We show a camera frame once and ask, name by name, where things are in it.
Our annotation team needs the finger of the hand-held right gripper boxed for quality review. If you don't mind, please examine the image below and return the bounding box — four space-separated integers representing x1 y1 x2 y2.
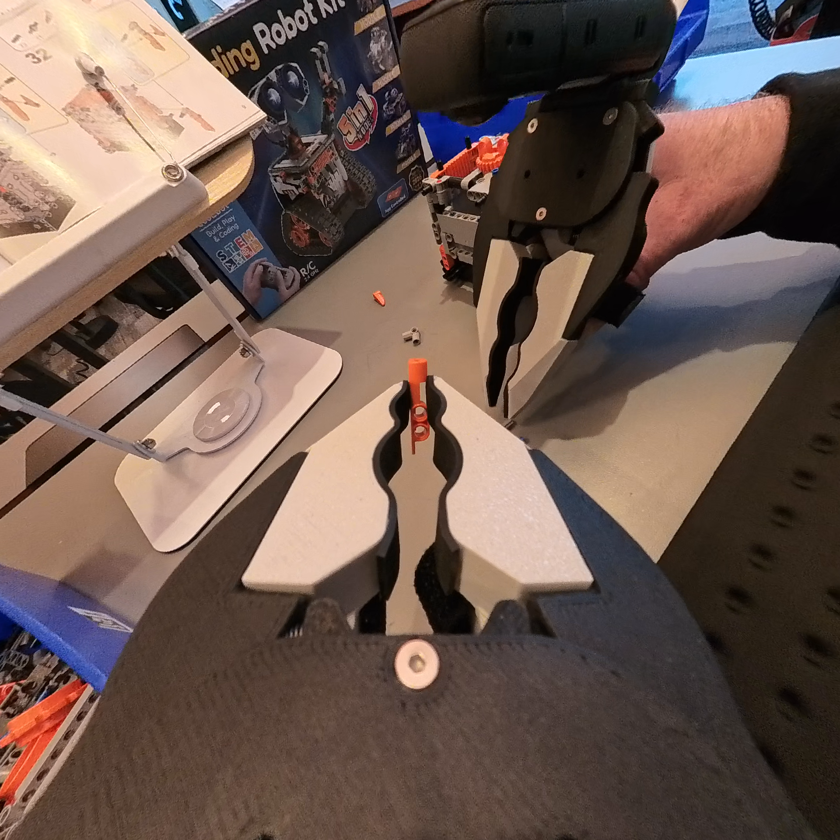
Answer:
476 236 542 409
504 249 613 422

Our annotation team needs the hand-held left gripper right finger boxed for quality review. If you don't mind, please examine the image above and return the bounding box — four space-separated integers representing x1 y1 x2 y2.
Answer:
415 377 595 635

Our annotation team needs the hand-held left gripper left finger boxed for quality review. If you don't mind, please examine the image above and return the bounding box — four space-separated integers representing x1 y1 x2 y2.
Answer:
241 382 412 634

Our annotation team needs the orange toy building beam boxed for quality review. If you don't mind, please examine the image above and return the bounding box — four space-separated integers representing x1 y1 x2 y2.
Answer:
407 357 434 457

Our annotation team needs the person's right forearm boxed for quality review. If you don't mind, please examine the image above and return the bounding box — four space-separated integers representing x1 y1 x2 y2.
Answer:
650 69 840 249

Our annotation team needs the person's right hand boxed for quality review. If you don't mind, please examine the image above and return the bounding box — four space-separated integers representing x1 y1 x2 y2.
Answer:
625 163 744 291

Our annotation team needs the partly built toy robot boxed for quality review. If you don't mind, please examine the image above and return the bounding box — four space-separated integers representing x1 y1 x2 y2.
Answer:
421 134 513 290

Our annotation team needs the instruction book on stand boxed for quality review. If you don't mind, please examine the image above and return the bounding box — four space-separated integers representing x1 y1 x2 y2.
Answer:
0 0 343 553

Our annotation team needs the blue bin with bags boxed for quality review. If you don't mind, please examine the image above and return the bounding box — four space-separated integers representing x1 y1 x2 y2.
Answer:
416 92 546 161

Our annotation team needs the robot kit box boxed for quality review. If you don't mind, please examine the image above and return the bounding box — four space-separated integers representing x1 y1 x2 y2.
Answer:
185 0 421 321

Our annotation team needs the black perforated foam pad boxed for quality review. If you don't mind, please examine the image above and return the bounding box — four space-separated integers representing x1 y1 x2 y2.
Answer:
656 289 840 840

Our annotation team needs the red container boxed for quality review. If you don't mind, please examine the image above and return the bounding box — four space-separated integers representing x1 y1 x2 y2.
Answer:
777 0 840 46

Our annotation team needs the blue labelled storage bin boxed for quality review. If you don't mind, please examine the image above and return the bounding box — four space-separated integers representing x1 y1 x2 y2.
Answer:
0 564 135 831

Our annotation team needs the pile of toy building parts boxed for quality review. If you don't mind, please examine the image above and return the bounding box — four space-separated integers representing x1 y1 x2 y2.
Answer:
0 630 99 828

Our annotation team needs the instruction booklet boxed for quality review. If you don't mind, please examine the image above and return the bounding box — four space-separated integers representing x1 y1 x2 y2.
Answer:
0 0 266 240

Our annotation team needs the black coiled cable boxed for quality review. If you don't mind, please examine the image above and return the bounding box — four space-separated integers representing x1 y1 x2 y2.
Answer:
748 0 791 40

